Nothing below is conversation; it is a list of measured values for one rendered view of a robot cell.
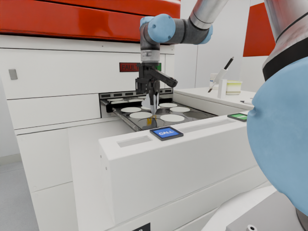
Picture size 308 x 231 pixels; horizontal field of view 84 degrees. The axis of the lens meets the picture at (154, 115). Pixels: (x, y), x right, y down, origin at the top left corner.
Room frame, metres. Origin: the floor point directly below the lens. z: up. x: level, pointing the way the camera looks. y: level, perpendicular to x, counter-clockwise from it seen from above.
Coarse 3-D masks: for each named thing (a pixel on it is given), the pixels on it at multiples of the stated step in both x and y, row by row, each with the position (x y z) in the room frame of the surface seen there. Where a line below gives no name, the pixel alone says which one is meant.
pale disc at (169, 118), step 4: (160, 116) 0.69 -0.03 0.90; (164, 116) 0.69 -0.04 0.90; (168, 116) 0.69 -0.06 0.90; (172, 116) 0.69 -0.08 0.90; (176, 116) 0.69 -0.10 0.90; (180, 116) 0.69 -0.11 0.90; (164, 120) 0.64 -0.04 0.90; (168, 120) 0.64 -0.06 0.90; (172, 120) 0.64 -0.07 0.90; (176, 120) 0.64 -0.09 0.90; (180, 120) 0.64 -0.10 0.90
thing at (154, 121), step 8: (120, 112) 0.76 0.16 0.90; (128, 112) 0.76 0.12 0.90; (160, 112) 0.76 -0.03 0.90; (168, 112) 0.76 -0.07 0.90; (176, 112) 0.76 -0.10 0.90; (184, 112) 0.76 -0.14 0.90; (192, 112) 0.76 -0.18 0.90; (200, 112) 0.76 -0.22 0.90; (136, 120) 0.64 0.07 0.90; (144, 120) 0.64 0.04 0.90; (152, 120) 0.64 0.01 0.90; (160, 120) 0.64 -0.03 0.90; (184, 120) 0.64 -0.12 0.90; (192, 120) 0.64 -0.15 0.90; (144, 128) 0.55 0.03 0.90
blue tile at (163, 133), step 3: (162, 129) 0.37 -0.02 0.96; (165, 129) 0.37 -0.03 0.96; (168, 129) 0.37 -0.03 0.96; (171, 129) 0.37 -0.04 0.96; (156, 132) 0.35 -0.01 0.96; (159, 132) 0.35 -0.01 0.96; (162, 132) 0.35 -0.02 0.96; (165, 132) 0.35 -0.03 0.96; (168, 132) 0.35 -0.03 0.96; (171, 132) 0.35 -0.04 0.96; (174, 132) 0.35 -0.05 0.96; (159, 135) 0.34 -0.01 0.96; (162, 135) 0.34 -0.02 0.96; (165, 135) 0.34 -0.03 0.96; (168, 135) 0.34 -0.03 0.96; (171, 135) 0.34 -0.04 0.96
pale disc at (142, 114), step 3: (132, 114) 0.73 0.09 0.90; (135, 114) 0.73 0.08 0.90; (138, 114) 0.73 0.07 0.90; (141, 114) 0.72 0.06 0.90; (144, 114) 0.72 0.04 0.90; (147, 114) 0.72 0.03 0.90; (150, 114) 0.72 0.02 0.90; (132, 117) 0.68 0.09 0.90; (135, 117) 0.68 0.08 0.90; (138, 117) 0.68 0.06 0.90; (141, 117) 0.68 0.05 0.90; (144, 117) 0.67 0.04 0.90; (147, 117) 0.67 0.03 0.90
